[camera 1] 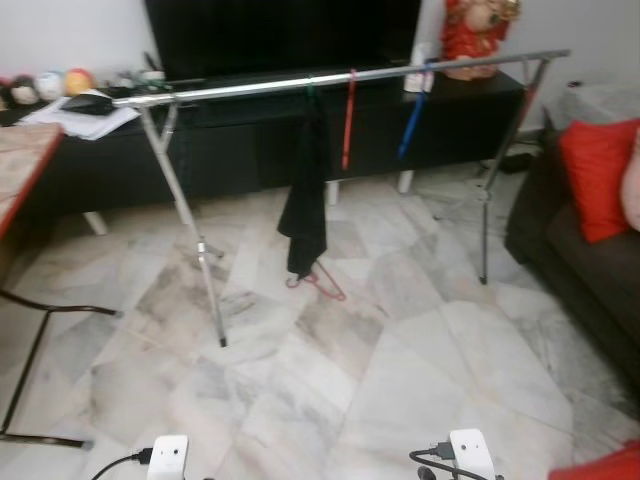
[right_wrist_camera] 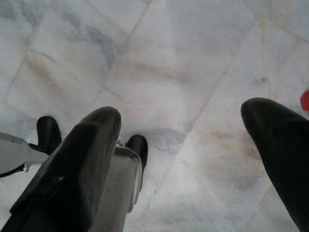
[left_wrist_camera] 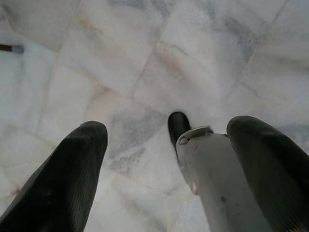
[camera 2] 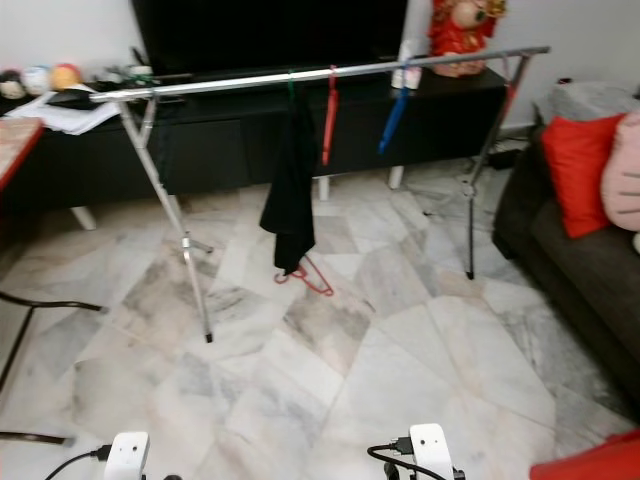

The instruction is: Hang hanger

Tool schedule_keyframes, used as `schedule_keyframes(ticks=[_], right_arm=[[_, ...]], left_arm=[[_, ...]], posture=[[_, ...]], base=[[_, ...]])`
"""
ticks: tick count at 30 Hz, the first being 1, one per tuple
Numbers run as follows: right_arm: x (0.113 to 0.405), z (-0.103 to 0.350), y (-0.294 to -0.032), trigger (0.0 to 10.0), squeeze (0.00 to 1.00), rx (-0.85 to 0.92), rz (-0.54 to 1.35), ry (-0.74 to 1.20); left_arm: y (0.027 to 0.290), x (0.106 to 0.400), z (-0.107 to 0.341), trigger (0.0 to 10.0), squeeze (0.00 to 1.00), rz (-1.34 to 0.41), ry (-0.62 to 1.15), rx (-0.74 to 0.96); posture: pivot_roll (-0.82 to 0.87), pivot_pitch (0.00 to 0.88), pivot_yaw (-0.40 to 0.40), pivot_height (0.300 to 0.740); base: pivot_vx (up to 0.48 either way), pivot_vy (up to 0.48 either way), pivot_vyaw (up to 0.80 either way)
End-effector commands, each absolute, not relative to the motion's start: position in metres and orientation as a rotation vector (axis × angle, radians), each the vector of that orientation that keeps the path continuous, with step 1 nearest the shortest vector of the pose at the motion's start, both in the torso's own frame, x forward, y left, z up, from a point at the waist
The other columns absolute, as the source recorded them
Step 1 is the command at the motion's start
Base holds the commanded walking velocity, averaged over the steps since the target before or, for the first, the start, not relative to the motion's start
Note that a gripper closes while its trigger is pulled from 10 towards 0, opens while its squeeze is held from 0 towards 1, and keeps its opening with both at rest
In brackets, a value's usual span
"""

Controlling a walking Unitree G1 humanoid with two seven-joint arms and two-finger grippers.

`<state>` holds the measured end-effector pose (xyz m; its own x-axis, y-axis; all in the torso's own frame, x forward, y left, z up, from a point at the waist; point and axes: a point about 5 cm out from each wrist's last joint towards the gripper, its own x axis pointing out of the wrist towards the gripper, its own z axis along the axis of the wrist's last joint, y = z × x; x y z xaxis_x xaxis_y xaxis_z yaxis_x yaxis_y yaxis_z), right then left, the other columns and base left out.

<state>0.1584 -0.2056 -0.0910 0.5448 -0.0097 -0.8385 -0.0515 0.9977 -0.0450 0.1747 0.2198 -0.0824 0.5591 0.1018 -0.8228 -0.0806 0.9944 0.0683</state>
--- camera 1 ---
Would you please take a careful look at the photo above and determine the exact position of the blue plastic hanger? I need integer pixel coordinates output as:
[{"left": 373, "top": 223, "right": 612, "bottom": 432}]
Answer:
[{"left": 397, "top": 62, "right": 433, "bottom": 161}]

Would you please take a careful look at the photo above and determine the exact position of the red plastic hanger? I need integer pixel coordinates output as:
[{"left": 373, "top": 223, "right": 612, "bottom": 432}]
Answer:
[
  {"left": 340, "top": 68, "right": 359, "bottom": 173},
  {"left": 285, "top": 262, "right": 348, "bottom": 303}
]

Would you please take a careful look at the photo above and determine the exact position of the red cushion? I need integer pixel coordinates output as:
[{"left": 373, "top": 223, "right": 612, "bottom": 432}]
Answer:
[{"left": 558, "top": 118, "right": 640, "bottom": 244}]

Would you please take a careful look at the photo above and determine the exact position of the dark brown fabric sofa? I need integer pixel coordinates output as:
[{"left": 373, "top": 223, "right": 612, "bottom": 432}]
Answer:
[{"left": 505, "top": 125, "right": 640, "bottom": 396}]

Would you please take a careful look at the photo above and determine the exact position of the grey armrest cover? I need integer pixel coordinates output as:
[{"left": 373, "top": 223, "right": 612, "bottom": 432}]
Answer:
[{"left": 560, "top": 82, "right": 640, "bottom": 129}]

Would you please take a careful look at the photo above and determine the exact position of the red plastic stool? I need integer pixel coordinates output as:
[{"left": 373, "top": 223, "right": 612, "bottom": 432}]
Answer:
[{"left": 548, "top": 440, "right": 640, "bottom": 480}]

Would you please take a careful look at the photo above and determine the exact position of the red laughing buddha statue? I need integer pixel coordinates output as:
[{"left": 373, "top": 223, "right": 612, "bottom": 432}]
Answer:
[{"left": 440, "top": 0, "right": 521, "bottom": 81}]

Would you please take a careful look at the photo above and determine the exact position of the white pink small package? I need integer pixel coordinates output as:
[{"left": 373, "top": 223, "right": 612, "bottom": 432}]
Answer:
[{"left": 403, "top": 42, "right": 433, "bottom": 94}]

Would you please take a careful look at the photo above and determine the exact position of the black printed t-shirt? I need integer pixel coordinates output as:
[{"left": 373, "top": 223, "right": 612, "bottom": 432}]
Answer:
[{"left": 277, "top": 95, "right": 331, "bottom": 279}]

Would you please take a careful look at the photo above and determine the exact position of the black tv cabinet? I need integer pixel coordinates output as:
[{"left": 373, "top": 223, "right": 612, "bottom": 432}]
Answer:
[{"left": 0, "top": 70, "right": 529, "bottom": 236}]

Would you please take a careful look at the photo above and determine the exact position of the black television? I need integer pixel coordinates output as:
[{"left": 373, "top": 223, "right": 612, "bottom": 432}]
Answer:
[{"left": 143, "top": 0, "right": 423, "bottom": 83}]

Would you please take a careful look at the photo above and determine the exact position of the silver metal clothes rack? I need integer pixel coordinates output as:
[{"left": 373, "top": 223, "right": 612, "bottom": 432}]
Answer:
[{"left": 112, "top": 48, "right": 572, "bottom": 348}]

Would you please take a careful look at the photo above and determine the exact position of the black pouch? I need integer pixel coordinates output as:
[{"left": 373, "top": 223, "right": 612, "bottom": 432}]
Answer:
[{"left": 58, "top": 90, "right": 116, "bottom": 116}]

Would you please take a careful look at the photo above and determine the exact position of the orange round plush toy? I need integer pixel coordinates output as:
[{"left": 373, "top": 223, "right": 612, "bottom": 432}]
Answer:
[{"left": 64, "top": 66, "right": 97, "bottom": 97}]

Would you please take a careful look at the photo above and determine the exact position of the white round plush toy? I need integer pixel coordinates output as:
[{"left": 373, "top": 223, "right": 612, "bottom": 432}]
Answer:
[{"left": 36, "top": 70, "right": 67, "bottom": 101}]

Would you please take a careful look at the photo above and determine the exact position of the brown round plush toy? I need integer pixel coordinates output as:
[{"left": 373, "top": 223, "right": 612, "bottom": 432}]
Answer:
[{"left": 8, "top": 75, "right": 39, "bottom": 106}]

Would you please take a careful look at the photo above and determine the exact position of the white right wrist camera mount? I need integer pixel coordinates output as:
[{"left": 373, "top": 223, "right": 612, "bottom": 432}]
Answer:
[{"left": 448, "top": 428, "right": 498, "bottom": 480}]

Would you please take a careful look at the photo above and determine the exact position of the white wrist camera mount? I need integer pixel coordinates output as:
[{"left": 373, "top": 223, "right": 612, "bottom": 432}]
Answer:
[
  {"left": 147, "top": 435, "right": 191, "bottom": 480},
  {"left": 448, "top": 428, "right": 498, "bottom": 480}
]

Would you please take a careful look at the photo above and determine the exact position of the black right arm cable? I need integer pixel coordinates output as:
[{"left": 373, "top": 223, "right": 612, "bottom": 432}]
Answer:
[{"left": 410, "top": 445, "right": 461, "bottom": 480}]

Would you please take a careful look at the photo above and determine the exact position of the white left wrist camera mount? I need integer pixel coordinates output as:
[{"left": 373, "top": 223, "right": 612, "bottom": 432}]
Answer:
[{"left": 147, "top": 435, "right": 191, "bottom": 480}]

